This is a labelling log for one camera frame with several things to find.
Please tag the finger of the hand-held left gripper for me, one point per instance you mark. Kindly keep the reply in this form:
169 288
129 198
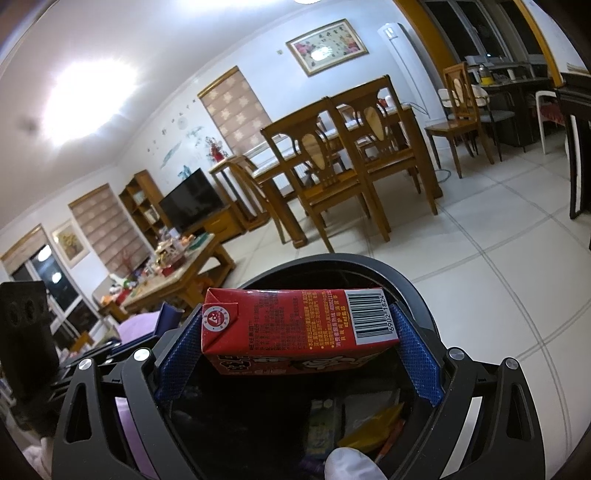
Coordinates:
171 318
92 353

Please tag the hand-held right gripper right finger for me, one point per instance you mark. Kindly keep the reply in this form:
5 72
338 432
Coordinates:
418 360

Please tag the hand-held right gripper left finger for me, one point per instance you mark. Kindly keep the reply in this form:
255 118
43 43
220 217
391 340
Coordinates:
182 355

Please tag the yellow packet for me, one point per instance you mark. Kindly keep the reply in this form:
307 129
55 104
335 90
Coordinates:
374 424

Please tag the red milk carton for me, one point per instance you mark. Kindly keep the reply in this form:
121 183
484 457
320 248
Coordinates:
286 323

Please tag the black trash bin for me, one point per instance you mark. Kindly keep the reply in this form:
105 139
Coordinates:
323 265

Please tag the person's right hand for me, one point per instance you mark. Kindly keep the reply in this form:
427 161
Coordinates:
353 464

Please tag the purple tablecloth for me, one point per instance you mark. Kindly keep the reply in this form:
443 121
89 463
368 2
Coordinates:
138 327

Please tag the wooden coffee table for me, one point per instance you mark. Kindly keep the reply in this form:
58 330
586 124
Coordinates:
184 272

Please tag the pile of small table items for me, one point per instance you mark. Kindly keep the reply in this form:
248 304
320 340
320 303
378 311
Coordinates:
166 256

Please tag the window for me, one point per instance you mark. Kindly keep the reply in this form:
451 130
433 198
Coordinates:
27 286

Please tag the clear plastic wrapper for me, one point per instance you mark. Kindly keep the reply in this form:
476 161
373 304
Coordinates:
369 404

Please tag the wooden television stand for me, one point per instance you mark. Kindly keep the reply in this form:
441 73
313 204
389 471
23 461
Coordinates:
224 225

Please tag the beige roller blind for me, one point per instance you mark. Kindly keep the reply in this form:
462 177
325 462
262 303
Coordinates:
108 230
235 110

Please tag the sunflower painting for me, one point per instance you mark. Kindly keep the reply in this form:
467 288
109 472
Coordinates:
69 243

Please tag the pale green white packet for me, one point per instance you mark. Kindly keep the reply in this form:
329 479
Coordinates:
323 424

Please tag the wooden bookshelf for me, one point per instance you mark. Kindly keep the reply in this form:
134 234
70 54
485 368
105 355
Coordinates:
141 205

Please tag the black television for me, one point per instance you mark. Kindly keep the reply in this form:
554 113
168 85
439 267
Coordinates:
189 201

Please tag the wooden plant stand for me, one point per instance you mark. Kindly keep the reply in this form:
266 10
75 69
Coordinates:
240 184

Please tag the wooden dining chair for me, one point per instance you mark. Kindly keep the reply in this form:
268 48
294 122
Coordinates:
318 184
251 184
461 124
383 152

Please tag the red vase with flowers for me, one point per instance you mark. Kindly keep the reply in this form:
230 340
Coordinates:
215 150

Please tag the wooden dining table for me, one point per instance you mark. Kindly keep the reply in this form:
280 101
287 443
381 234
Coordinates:
411 134

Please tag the large ceiling lamp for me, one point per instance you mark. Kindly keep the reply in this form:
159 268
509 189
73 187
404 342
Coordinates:
90 101

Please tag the white metal chair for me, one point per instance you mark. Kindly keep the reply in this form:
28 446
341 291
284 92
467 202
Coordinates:
489 110

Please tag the dark wooden furniture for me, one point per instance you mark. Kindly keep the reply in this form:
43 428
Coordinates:
579 147

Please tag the dark desk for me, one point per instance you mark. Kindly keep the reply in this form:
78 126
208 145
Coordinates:
517 92

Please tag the white standing air conditioner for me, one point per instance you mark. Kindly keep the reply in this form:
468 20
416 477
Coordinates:
406 69

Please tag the framed floral picture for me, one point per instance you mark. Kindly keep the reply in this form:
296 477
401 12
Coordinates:
327 46

